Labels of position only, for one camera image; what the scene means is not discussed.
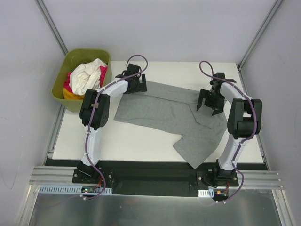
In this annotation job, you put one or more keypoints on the green plastic bin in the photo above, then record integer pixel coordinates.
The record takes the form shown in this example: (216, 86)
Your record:
(73, 59)

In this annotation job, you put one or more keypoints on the left aluminium frame post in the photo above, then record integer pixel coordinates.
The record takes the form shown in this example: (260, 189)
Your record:
(52, 26)

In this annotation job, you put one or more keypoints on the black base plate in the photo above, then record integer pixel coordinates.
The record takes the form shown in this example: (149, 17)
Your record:
(155, 178)

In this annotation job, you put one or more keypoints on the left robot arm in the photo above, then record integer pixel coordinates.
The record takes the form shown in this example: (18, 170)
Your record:
(94, 114)

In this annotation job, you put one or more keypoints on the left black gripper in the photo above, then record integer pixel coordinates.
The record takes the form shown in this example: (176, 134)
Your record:
(137, 84)

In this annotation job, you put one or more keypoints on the yellow t shirt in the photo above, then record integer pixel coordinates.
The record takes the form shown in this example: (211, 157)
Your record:
(67, 94)

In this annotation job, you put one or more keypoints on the right slotted cable duct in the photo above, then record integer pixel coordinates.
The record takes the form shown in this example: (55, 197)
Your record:
(206, 193)

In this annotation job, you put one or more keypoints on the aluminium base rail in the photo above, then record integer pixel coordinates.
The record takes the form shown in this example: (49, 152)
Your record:
(51, 175)

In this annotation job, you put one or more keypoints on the slotted cable duct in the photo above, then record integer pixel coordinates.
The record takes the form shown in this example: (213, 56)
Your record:
(206, 193)
(74, 190)

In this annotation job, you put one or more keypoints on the white t shirt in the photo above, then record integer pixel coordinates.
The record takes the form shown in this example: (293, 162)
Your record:
(87, 76)

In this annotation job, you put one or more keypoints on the pink t shirt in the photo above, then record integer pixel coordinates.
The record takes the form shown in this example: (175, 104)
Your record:
(66, 83)

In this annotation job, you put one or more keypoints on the left slotted cable duct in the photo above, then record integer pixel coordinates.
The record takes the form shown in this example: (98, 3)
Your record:
(74, 190)

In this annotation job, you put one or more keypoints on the grey t shirt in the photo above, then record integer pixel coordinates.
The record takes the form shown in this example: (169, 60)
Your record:
(174, 110)

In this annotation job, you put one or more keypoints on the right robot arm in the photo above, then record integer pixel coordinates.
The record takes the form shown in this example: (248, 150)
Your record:
(244, 121)

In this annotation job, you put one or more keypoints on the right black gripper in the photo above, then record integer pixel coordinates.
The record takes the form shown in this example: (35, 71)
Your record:
(212, 99)

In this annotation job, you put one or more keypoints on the aluminium frame post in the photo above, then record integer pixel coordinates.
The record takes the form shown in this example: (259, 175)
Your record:
(263, 27)
(52, 26)

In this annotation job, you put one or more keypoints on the right aluminium frame post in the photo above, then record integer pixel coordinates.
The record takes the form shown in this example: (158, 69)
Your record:
(263, 27)

